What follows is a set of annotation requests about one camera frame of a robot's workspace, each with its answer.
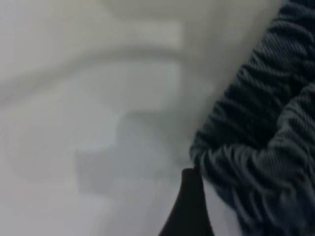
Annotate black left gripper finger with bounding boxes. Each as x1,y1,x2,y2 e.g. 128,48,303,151
157,168,210,236

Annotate blue denim children's jeans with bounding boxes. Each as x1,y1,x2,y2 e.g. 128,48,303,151
189,0,315,236

